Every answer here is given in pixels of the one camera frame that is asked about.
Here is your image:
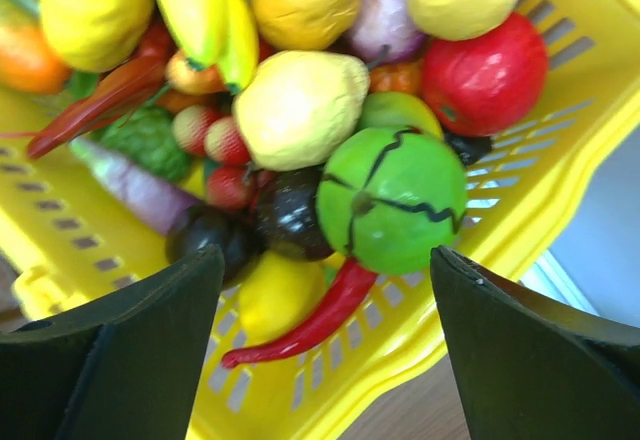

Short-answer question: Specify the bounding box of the yellow banana bunch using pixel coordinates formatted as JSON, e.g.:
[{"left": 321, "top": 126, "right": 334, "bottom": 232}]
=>
[{"left": 157, "top": 0, "right": 259, "bottom": 95}]

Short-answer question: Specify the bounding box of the dark purple plum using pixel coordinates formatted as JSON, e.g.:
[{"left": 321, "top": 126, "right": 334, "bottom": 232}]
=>
[{"left": 255, "top": 167, "right": 334, "bottom": 261}]

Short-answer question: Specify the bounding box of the yellow plastic basket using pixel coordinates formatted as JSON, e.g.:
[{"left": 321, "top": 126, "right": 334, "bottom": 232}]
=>
[{"left": 1, "top": 0, "right": 639, "bottom": 439}]

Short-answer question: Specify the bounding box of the green striped melon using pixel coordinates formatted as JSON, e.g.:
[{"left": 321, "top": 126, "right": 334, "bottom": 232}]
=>
[{"left": 316, "top": 126, "right": 467, "bottom": 275}]

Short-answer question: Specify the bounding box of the red apple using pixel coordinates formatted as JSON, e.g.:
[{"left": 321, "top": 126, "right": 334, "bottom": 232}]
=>
[{"left": 422, "top": 12, "right": 549, "bottom": 137}]

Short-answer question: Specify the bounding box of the yellow mango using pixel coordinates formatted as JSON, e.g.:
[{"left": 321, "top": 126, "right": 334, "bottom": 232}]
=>
[{"left": 250, "top": 0, "right": 361, "bottom": 50}]

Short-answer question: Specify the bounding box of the yellow pear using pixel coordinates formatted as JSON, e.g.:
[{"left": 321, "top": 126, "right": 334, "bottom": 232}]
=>
[{"left": 232, "top": 50, "right": 370, "bottom": 171}]

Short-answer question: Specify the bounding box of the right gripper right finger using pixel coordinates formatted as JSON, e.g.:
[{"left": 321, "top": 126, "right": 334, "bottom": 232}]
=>
[{"left": 431, "top": 247, "right": 639, "bottom": 439}]

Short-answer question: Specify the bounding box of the red chili pepper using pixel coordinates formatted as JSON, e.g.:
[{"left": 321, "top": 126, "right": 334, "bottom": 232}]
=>
[{"left": 221, "top": 258, "right": 378, "bottom": 369}]

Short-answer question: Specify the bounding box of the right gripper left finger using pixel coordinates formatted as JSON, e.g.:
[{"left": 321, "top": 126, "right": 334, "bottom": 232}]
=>
[{"left": 1, "top": 246, "right": 224, "bottom": 439}]

